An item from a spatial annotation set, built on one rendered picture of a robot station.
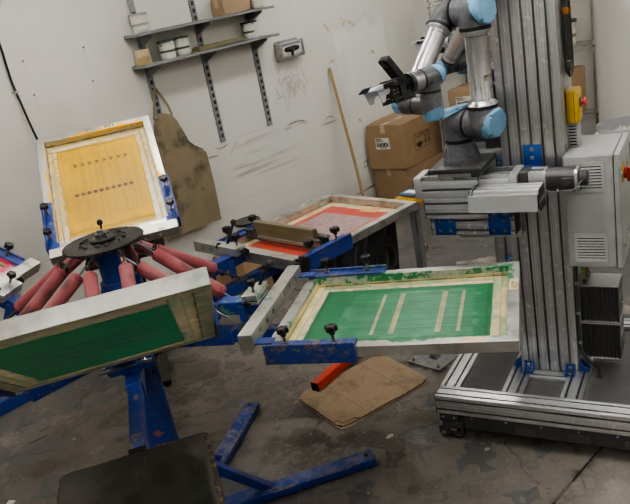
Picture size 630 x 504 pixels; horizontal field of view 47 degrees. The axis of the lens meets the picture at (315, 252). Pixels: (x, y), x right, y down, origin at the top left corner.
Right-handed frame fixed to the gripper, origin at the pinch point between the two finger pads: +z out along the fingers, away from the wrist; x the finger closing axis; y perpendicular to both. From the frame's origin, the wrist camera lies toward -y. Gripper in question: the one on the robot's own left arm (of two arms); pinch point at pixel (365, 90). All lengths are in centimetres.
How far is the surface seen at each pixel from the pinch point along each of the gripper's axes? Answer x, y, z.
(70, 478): 1, 73, 129
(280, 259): 57, 57, 17
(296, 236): 77, 56, -6
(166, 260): 60, 40, 62
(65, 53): 273, -62, -3
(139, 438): 7, 74, 107
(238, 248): 76, 50, 24
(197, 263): 70, 48, 46
